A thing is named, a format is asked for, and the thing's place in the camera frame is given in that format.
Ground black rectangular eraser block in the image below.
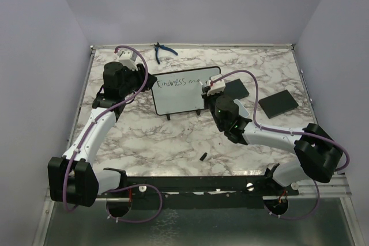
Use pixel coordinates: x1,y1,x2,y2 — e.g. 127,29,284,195
224,79,249,100

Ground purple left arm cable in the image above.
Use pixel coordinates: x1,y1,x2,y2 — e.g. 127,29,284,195
62,44,164,225

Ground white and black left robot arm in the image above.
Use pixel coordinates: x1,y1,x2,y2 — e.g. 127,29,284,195
47,60,157,207

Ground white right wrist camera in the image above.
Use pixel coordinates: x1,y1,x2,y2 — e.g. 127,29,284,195
206,74,225,96

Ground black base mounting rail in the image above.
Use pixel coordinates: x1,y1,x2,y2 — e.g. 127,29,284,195
101,168,298,210

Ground black framed whiteboard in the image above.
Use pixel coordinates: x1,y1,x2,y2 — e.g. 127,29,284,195
152,66,221,116

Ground black flat pad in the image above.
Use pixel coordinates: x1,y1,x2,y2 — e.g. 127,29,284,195
258,90,299,119

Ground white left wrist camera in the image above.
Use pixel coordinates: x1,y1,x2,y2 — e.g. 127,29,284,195
115,48,138,71

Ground aluminium frame profile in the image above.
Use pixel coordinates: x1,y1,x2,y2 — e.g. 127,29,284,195
297,175,352,198

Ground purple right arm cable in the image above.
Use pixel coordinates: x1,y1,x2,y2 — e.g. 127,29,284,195
216,69,352,221

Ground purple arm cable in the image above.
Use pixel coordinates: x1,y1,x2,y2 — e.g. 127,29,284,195
216,69,352,221
62,44,164,225

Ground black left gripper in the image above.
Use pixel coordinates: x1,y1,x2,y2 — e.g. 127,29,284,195
120,63,157,97

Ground black marker cap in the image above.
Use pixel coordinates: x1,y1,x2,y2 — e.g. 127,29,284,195
199,152,208,161

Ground blue handled pliers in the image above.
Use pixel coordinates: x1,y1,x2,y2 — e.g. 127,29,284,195
153,41,179,65

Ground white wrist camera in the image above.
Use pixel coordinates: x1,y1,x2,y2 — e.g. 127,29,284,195
115,48,138,71
206,74,225,96

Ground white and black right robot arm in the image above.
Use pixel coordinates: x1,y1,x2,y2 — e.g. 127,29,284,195
202,92,344,195

